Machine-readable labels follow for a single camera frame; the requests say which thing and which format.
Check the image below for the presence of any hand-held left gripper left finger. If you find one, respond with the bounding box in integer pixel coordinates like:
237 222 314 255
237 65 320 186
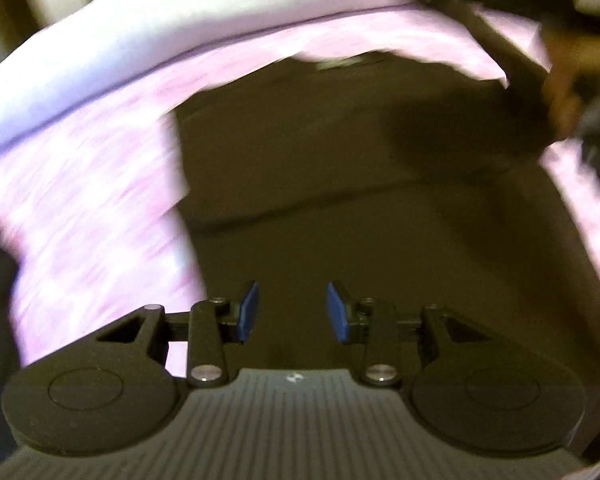
96 280 261 389

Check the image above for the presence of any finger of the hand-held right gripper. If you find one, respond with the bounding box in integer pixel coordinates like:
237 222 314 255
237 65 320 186
449 0 552 92

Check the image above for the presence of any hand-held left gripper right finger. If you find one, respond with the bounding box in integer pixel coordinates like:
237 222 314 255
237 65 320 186
326 281 491 389

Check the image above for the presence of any brown garment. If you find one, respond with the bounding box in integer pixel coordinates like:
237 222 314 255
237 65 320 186
169 52 600 461

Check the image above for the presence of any person's right hand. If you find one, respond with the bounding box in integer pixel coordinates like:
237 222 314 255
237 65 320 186
541 27 600 143

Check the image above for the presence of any pink floral blanket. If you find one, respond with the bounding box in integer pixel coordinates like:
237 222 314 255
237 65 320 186
0 0 600 480

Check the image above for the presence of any rolled white ribbed quilt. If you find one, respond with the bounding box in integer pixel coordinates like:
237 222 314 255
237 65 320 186
0 0 431 161

